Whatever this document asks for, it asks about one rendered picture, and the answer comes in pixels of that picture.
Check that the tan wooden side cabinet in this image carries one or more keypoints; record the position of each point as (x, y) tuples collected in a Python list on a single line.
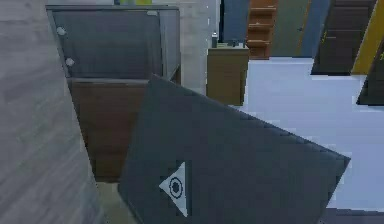
[(227, 76)]

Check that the dark grey laptop with logo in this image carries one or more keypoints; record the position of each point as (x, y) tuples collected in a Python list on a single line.
[(240, 160)]

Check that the small grey bottle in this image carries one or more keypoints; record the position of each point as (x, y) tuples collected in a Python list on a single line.
[(214, 40)]

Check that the small dark object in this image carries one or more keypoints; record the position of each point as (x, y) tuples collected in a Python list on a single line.
[(236, 43)]

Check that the dark brown wooden cabinet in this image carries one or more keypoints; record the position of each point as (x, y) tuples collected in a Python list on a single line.
[(106, 126)]

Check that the blue room door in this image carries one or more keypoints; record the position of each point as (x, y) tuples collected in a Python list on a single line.
[(235, 20)]

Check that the grey cupboard with white knobs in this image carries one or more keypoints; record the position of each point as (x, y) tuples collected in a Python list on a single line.
[(110, 43)]

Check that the orange brown wooden shelf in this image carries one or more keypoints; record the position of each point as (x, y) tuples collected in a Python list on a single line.
[(261, 30)]

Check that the grey green room door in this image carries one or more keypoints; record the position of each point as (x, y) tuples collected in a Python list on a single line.
[(288, 28)]

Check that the dark brown chest of drawers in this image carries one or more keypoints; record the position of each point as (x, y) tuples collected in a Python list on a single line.
[(343, 36)]

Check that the black brown low cupboard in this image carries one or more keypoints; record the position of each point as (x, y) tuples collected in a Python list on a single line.
[(375, 86)]

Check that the yellow upright board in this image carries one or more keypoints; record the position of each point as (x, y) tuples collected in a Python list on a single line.
[(368, 43)]

